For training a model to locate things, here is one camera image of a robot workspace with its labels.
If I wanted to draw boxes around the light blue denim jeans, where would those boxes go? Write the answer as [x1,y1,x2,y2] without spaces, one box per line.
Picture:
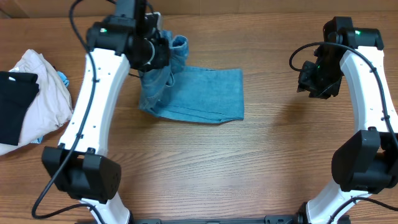
[139,30,244,124]

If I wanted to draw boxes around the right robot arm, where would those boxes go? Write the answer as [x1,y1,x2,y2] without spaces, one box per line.
[283,17,397,223]

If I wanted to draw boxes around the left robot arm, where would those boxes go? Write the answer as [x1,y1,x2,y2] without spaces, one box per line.
[42,0,170,223]

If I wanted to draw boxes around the folded cream white garment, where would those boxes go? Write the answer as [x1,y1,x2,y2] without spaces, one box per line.
[1,49,73,155]

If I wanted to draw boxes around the folded black garment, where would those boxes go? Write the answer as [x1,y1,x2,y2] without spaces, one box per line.
[1,71,39,146]

